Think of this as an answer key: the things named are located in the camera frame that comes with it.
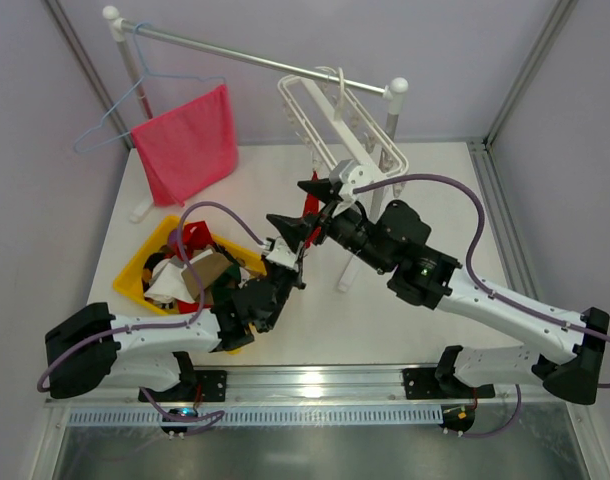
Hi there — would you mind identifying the red snowflake christmas sock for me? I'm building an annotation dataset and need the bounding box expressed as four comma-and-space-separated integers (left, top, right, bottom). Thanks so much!
303, 193, 319, 249

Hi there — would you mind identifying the dark green sock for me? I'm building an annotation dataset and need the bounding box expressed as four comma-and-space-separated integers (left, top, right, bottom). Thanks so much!
212, 265, 242, 289

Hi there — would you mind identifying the tan ribbed sock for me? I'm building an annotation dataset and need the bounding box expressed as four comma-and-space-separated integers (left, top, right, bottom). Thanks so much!
181, 252, 232, 302

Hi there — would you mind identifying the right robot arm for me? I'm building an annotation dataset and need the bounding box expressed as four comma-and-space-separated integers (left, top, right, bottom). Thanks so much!
267, 179, 610, 405

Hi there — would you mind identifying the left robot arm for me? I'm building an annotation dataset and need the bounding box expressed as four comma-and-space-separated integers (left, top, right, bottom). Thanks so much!
38, 261, 305, 399

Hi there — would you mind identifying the white sock clip hanger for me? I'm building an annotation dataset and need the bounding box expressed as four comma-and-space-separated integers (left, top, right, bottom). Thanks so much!
277, 66, 409, 181

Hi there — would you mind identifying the red sock in bin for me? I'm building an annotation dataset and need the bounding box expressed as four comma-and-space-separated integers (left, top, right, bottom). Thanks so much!
182, 221, 214, 258

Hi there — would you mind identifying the grey white sock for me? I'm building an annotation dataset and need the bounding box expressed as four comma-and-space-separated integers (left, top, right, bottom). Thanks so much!
144, 259, 187, 304

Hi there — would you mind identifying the metal clothes rack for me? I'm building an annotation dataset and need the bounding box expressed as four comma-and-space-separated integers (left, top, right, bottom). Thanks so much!
102, 4, 410, 294

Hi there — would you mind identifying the pink towel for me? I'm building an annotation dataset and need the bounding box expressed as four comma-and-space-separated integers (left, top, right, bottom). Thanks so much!
131, 85, 238, 207

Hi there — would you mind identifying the yellow plastic bin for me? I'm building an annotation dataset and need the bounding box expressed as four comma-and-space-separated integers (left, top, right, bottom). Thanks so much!
112, 214, 269, 356

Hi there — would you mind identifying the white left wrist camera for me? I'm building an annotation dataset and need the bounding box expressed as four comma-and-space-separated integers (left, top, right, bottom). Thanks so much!
262, 237, 301, 272

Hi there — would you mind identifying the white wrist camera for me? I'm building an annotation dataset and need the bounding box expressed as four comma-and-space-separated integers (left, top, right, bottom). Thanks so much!
329, 159, 375, 202
262, 237, 301, 272

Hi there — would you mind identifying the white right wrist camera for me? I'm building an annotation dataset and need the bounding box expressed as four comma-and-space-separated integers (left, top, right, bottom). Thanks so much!
329, 159, 375, 202

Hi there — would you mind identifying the slotted cable duct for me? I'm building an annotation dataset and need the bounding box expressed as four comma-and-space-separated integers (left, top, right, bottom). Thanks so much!
67, 404, 443, 428

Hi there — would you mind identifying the aluminium mounting rail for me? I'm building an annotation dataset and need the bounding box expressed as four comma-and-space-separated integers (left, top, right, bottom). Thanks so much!
44, 364, 591, 404

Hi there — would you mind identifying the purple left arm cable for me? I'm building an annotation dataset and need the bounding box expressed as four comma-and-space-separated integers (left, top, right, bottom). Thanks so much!
37, 201, 271, 392

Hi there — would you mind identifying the blue wire hanger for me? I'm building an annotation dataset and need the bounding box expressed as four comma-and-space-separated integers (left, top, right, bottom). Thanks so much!
73, 22, 226, 154

